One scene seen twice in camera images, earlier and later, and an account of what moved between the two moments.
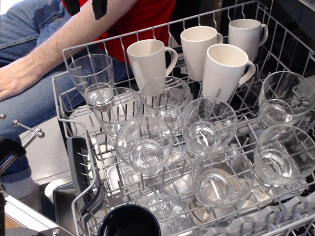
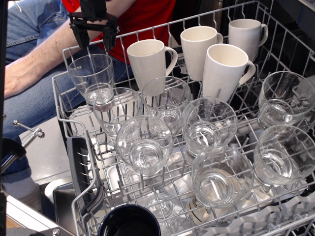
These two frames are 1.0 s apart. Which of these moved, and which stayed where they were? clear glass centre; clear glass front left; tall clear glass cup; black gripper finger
Moved: black gripper finger
Stayed: tall clear glass cup; clear glass centre; clear glass front left
